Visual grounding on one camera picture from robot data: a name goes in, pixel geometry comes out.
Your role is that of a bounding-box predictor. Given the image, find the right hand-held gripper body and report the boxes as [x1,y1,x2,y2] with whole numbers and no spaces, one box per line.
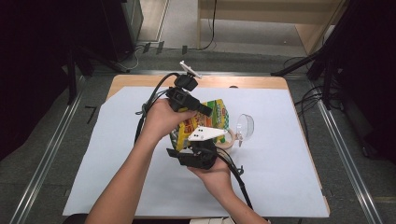
[176,125,229,171]

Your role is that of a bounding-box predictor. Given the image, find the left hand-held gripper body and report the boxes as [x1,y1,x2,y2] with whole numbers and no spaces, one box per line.
[166,60,203,113]

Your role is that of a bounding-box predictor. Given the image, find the yellow green snack pouch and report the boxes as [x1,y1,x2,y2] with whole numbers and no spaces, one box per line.
[169,98,231,152]

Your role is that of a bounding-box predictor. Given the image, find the clear glass jar with lid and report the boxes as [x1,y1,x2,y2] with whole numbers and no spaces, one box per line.
[214,113,256,152]

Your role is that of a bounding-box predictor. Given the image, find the person's right hand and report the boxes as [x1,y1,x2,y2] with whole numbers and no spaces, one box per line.
[186,157,235,198]

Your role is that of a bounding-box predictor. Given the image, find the person's left hand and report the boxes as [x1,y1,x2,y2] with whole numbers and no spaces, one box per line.
[141,98,199,145]

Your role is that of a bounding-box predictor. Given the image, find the white paper sheets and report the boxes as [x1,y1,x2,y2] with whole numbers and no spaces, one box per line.
[190,217,236,224]

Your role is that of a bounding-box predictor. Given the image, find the white paper sheet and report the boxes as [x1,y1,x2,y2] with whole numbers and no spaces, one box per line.
[62,86,331,218]

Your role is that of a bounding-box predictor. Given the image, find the black cabinet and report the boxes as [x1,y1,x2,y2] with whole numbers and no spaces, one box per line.
[99,0,144,63]

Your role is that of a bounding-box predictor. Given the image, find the black metal stand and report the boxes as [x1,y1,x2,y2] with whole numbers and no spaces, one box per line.
[270,0,354,110]
[64,43,125,105]

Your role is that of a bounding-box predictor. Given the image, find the black curtain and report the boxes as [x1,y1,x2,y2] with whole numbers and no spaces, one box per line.
[0,0,104,162]
[323,0,396,166]

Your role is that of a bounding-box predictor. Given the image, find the left hand-held gripper cable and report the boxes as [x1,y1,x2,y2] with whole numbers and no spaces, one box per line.
[134,72,181,145]

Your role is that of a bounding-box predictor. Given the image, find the hand-held gripper cable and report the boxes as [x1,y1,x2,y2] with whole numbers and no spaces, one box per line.
[214,147,255,211]
[134,72,181,145]

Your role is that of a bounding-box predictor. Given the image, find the right hand-held gripper cable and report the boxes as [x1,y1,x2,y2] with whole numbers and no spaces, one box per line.
[214,147,255,211]

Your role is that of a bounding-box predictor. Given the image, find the white floor cable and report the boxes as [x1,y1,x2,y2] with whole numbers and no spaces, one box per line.
[120,46,148,71]

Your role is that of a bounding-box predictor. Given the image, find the hanging black cable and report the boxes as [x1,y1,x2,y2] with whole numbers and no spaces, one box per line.
[199,0,219,51]

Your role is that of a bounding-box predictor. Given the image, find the bundle of black floor cables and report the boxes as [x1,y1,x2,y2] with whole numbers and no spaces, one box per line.
[283,55,344,144]

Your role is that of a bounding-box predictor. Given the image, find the metal floor rail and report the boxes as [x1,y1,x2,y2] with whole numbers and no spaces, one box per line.
[8,76,88,224]
[311,81,384,224]

